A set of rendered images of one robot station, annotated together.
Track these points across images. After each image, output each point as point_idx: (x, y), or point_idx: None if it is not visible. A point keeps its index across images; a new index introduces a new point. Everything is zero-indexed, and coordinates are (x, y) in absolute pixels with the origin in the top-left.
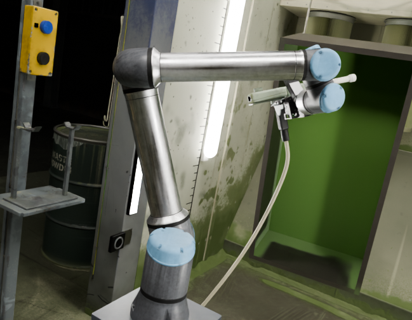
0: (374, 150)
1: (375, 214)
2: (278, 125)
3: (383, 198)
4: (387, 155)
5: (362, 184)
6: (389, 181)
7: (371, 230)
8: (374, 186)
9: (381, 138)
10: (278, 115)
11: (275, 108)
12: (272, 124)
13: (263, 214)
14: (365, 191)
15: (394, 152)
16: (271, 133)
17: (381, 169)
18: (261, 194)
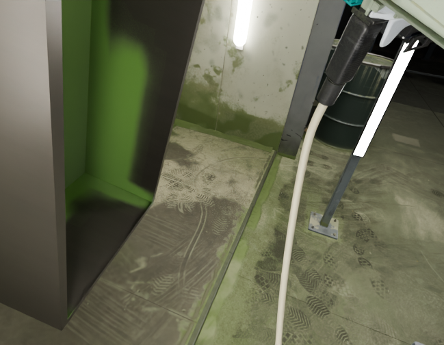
0: (68, 27)
1: (172, 119)
2: (347, 74)
3: (180, 95)
4: (83, 27)
5: (66, 91)
6: (187, 70)
7: (167, 139)
8: (77, 85)
9: (72, 1)
10: (382, 46)
11: (391, 28)
12: (60, 72)
13: (2, 271)
14: (70, 98)
15: (197, 27)
16: (63, 100)
17: (81, 55)
18: (63, 245)
